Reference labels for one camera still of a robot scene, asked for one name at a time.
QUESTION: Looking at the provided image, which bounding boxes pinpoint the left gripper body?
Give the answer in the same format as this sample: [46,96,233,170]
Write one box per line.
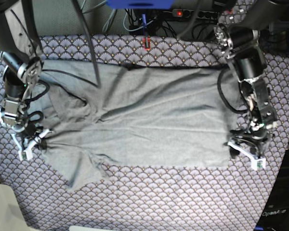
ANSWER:
[230,125,271,158]

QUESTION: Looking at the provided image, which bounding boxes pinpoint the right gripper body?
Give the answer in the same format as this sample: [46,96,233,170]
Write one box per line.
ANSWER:
[12,121,46,142]

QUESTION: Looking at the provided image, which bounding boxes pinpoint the light grey T-shirt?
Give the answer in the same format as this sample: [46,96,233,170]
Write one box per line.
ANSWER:
[30,60,237,191]

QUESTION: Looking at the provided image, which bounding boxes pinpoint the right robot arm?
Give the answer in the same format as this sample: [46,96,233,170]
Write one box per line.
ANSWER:
[0,0,50,152]

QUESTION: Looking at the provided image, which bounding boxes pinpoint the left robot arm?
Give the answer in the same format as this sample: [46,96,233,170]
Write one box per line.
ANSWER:
[214,0,289,162]

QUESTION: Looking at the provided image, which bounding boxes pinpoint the fan-patterned purple table cloth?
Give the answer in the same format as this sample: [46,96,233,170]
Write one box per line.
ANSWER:
[0,33,289,231]

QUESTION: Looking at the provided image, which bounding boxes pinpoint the black OpenArm box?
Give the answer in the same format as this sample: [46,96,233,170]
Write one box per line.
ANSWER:
[258,150,289,231]

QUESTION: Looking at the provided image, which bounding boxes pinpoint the red table clamp centre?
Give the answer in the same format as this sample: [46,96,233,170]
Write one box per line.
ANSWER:
[143,37,151,51]

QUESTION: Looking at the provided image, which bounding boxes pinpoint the black power strip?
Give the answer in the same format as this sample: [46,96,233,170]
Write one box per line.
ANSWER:
[171,8,220,21]

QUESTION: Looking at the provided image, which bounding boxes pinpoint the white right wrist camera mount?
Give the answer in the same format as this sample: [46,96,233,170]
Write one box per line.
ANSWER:
[11,129,53,161]

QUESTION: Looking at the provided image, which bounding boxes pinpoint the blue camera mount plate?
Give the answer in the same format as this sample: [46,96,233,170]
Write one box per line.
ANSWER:
[106,0,174,9]

